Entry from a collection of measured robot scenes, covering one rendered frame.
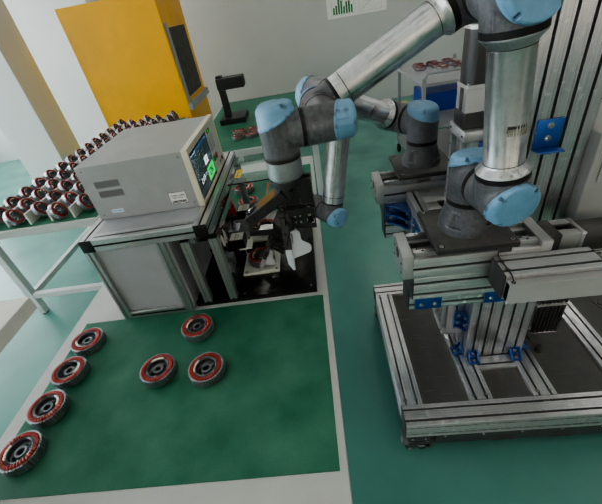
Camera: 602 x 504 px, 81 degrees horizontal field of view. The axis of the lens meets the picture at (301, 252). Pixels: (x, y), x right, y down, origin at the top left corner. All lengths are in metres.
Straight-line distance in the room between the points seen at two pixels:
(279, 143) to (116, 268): 0.88
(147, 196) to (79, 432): 0.75
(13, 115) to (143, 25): 1.78
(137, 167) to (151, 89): 3.78
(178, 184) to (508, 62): 0.98
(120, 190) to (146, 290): 0.37
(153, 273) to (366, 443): 1.18
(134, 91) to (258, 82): 2.30
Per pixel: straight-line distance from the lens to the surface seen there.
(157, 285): 1.42
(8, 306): 1.03
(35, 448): 1.31
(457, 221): 1.10
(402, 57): 0.87
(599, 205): 1.45
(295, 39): 6.55
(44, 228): 2.76
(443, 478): 1.81
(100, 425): 1.28
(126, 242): 1.32
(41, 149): 5.36
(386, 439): 1.85
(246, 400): 1.12
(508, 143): 0.88
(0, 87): 5.30
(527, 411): 1.76
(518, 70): 0.84
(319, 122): 0.72
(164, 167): 1.29
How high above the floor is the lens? 1.66
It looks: 35 degrees down
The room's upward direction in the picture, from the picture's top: 11 degrees counter-clockwise
